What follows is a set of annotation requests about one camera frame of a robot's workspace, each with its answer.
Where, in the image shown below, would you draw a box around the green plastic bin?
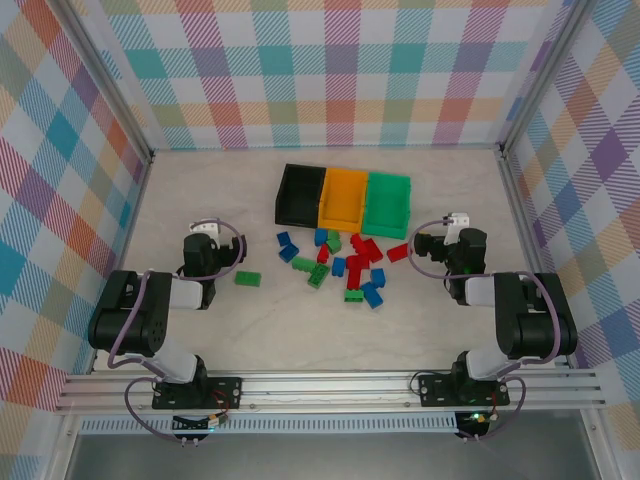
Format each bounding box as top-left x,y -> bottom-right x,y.
360,171 -> 413,239

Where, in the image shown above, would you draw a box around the black plastic bin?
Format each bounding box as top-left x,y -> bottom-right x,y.
273,163 -> 328,230

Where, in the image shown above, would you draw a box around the yellow plastic bin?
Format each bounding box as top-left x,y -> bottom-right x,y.
316,167 -> 371,232

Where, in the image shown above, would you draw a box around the purple left gripper cable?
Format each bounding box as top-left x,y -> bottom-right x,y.
191,217 -> 250,275

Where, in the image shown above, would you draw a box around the purple gripper cable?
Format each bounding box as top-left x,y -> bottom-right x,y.
191,217 -> 250,275
408,218 -> 454,281

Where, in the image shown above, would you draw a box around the purple right gripper cable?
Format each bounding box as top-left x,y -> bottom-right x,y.
408,218 -> 454,281

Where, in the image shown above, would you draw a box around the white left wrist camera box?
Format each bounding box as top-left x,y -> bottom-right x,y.
189,219 -> 222,247

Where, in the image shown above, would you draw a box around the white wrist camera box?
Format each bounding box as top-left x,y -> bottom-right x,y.
189,219 -> 222,247
445,212 -> 472,245

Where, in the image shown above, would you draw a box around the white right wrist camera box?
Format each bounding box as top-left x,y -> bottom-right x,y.
445,212 -> 472,245

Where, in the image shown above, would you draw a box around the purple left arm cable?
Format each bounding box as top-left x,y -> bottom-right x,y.
108,271 -> 174,376

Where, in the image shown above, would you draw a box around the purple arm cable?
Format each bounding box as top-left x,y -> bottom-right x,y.
108,271 -> 174,376
492,271 -> 560,381

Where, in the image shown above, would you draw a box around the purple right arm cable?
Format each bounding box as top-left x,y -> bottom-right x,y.
492,271 -> 560,381

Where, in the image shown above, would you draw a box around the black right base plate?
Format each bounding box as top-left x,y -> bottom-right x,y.
416,371 -> 512,408

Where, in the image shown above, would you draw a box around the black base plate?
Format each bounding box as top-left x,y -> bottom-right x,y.
416,371 -> 512,408
151,375 -> 244,411

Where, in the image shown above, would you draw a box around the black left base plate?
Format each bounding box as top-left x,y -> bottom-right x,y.
151,375 -> 244,411

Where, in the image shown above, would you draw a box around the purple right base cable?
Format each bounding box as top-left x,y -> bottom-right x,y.
462,375 -> 527,445

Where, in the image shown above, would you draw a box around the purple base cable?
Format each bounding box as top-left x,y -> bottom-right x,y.
462,375 -> 527,445
123,376 -> 187,445

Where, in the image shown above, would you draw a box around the aluminium mounting rail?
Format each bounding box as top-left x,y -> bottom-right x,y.
53,368 -> 607,415

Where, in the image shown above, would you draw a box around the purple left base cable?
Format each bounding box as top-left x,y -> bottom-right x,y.
123,376 -> 187,445

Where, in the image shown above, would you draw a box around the slotted white cable duct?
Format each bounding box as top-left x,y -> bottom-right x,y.
78,417 -> 459,436

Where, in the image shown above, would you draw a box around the aluminium corner post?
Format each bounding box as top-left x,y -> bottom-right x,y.
497,0 -> 589,157
54,0 -> 154,164

